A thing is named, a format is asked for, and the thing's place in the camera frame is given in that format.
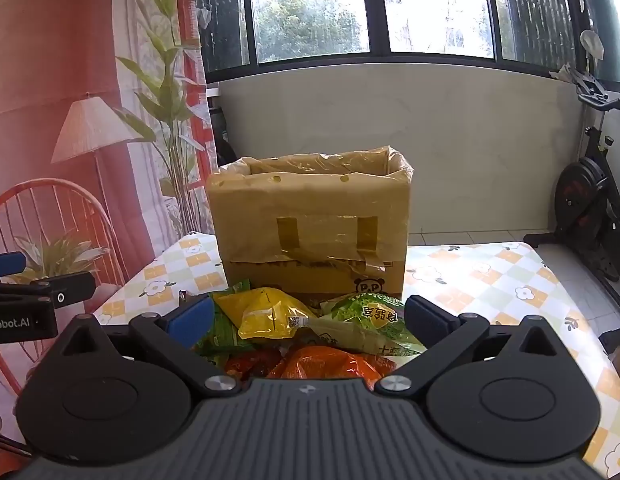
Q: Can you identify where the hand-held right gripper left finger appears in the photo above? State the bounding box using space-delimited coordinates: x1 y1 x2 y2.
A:
44 294 241 395

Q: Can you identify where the black exercise bike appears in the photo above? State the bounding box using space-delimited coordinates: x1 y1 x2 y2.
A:
522 62 620 320

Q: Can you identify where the black bag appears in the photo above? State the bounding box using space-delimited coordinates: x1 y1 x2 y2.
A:
212 105 239 167

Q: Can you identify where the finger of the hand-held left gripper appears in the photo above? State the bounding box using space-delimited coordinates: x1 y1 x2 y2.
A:
0 272 97 309
0 252 27 277

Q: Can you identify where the yellow snack packet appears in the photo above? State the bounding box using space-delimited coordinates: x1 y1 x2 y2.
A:
212 287 321 344

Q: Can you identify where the printed wall cloth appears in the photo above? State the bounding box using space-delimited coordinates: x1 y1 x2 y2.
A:
0 0 218 403

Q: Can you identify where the dark green snack packet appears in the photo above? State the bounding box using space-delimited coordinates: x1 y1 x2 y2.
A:
194 279 255 357

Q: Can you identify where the black framed window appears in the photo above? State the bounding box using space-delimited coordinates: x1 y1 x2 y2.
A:
194 0 620 85

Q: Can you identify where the red snack packet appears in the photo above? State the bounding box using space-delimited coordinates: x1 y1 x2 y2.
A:
224 347 291 386

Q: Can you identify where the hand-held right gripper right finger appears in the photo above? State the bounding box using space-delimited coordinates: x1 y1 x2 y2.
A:
380 295 567 395

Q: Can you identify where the white handlebar cloth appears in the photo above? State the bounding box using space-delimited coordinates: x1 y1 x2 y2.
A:
549 64 607 96

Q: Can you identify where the checked floral tablecloth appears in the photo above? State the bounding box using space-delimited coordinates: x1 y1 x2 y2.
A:
91 231 620 480

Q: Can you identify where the orange snack packet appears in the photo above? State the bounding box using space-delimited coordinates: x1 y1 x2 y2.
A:
266 344 399 392

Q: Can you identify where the brown cardboard box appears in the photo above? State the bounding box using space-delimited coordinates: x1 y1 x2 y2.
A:
207 146 415 307

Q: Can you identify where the green pea snack packet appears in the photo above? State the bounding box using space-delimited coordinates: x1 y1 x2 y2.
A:
295 292 427 357

